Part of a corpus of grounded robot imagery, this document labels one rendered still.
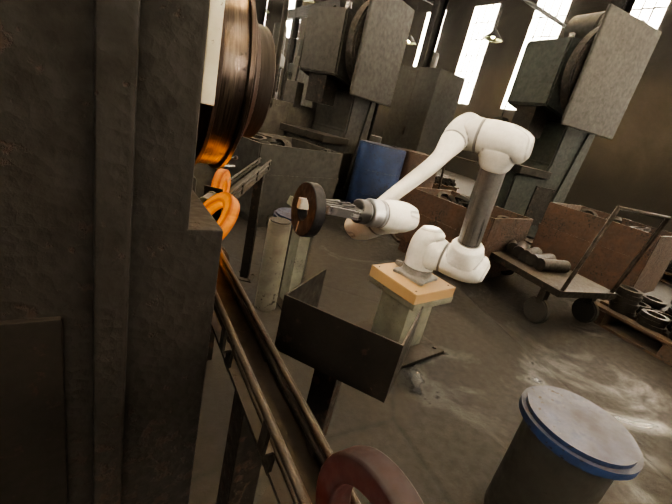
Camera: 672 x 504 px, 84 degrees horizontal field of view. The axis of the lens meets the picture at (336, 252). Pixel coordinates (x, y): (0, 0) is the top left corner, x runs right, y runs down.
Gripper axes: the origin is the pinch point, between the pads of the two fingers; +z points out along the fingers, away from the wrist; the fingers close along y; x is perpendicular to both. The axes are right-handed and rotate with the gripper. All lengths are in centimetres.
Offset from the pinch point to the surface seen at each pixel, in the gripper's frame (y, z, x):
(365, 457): -69, 27, -8
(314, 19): 353, -155, 125
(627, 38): 179, -474, 210
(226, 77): -5.0, 29.5, 25.0
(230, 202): 5.3, 20.3, -3.8
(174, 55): -31, 44, 25
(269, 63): 4.3, 17.7, 31.2
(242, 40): -3.9, 27.3, 32.7
